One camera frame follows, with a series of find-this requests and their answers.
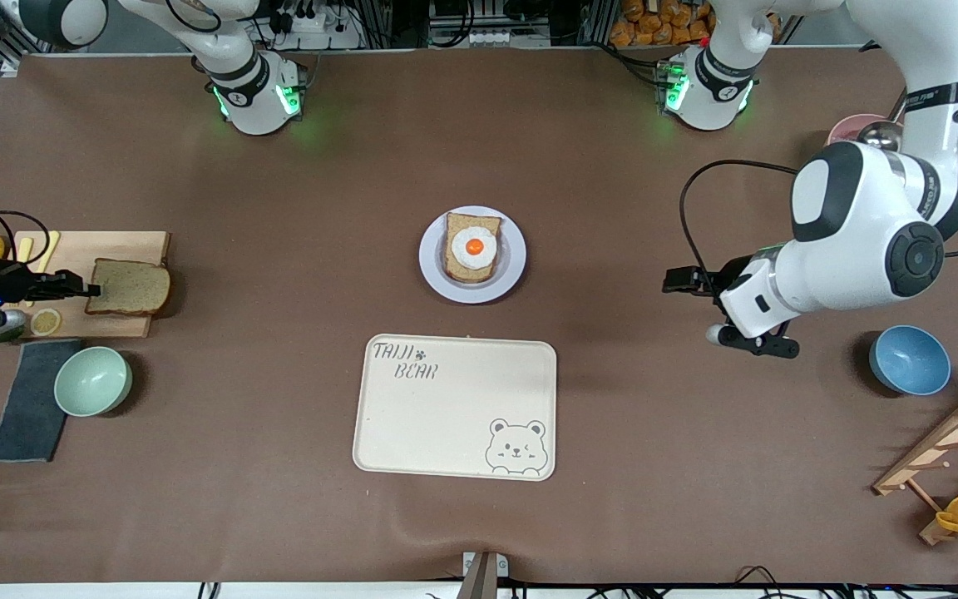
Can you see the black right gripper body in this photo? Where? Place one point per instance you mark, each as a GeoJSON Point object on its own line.
{"type": "Point", "coordinates": [10, 281]}

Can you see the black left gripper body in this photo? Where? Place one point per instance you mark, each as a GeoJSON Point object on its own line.
{"type": "Point", "coordinates": [727, 274]}

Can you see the brown bread slice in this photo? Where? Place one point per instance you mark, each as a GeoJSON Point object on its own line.
{"type": "Point", "coordinates": [466, 274]}
{"type": "Point", "coordinates": [130, 287]}

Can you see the fried egg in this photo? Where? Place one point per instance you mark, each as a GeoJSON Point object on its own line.
{"type": "Point", "coordinates": [474, 246]}

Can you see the white round plate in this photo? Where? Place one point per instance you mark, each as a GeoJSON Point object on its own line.
{"type": "Point", "coordinates": [433, 266]}

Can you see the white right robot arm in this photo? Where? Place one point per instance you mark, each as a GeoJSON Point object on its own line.
{"type": "Point", "coordinates": [250, 91]}

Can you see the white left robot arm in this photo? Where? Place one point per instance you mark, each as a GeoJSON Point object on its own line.
{"type": "Point", "coordinates": [845, 249]}

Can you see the yellow plastic knife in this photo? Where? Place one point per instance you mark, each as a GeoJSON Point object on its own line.
{"type": "Point", "coordinates": [48, 249]}

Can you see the lemon slice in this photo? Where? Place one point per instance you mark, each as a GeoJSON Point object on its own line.
{"type": "Point", "coordinates": [46, 322]}

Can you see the yellow plastic fork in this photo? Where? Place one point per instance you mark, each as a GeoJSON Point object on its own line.
{"type": "Point", "coordinates": [24, 248]}

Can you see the wooden cutting board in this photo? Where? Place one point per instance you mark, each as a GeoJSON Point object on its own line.
{"type": "Point", "coordinates": [113, 245]}

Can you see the mint green bowl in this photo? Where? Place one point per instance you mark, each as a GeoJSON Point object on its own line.
{"type": "Point", "coordinates": [92, 381]}

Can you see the dark grey cloth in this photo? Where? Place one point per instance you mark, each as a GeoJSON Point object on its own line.
{"type": "Point", "coordinates": [26, 416]}

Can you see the pink bowl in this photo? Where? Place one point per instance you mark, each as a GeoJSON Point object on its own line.
{"type": "Point", "coordinates": [843, 129]}

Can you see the blue bowl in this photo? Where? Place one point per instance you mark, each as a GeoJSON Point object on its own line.
{"type": "Point", "coordinates": [910, 359]}

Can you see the metal scoop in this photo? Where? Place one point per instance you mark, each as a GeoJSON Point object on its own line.
{"type": "Point", "coordinates": [878, 135]}

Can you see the orange snack packets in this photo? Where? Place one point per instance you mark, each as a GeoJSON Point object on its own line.
{"type": "Point", "coordinates": [654, 21]}

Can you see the cream tray with bear print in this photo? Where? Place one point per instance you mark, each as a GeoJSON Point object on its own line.
{"type": "Point", "coordinates": [446, 416]}

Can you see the wooden rack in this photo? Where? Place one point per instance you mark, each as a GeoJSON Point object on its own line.
{"type": "Point", "coordinates": [945, 449]}

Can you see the white power strip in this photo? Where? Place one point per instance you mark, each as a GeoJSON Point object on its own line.
{"type": "Point", "coordinates": [313, 21]}
{"type": "Point", "coordinates": [462, 37]}

